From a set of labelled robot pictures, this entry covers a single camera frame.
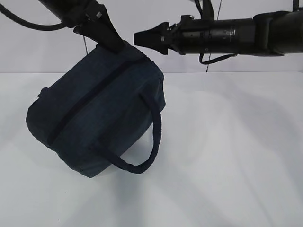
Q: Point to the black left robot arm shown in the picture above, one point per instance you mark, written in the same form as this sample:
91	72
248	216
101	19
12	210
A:
60	7

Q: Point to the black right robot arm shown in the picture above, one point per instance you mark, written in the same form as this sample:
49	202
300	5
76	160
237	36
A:
268	34

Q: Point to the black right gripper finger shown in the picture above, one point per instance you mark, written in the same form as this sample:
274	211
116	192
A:
154	33
157	45

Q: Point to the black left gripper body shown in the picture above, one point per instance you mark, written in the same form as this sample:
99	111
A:
85	18

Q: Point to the dark blue insulated bag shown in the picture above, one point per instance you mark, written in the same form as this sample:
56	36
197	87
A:
97	110

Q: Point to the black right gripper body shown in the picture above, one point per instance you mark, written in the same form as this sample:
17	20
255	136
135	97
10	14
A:
190	35

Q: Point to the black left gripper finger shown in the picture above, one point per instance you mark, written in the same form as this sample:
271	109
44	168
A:
105	36

